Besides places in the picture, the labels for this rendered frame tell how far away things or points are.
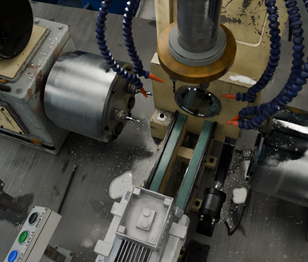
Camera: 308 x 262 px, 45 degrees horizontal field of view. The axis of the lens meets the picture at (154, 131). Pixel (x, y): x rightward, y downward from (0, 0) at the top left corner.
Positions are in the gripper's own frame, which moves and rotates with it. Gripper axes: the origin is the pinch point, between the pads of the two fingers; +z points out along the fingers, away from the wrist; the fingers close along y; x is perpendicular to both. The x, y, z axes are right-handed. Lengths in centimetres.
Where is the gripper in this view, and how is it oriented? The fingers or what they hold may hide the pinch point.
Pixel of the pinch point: (9, 204)
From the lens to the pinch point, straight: 98.4
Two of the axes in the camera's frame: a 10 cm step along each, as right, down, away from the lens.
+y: 3.5, -8.3, 4.4
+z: 5.7, 5.6, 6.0
